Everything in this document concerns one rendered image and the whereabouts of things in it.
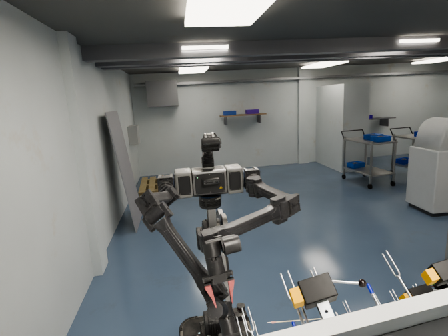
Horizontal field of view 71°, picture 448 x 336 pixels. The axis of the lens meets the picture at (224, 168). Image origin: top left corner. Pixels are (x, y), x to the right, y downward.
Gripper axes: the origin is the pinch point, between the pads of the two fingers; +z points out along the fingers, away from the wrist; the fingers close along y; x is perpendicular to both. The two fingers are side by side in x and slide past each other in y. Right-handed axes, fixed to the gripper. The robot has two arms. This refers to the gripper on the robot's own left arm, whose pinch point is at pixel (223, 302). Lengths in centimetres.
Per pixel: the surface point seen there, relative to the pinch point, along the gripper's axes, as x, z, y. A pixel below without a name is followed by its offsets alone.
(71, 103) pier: 195, -189, -107
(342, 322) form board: -72, -7, 13
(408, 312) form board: -70, -6, 22
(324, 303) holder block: -55, -6, 17
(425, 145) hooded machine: 343, -83, 353
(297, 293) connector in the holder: -54, -8, 13
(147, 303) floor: 225, 22, -75
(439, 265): -41, -3, 48
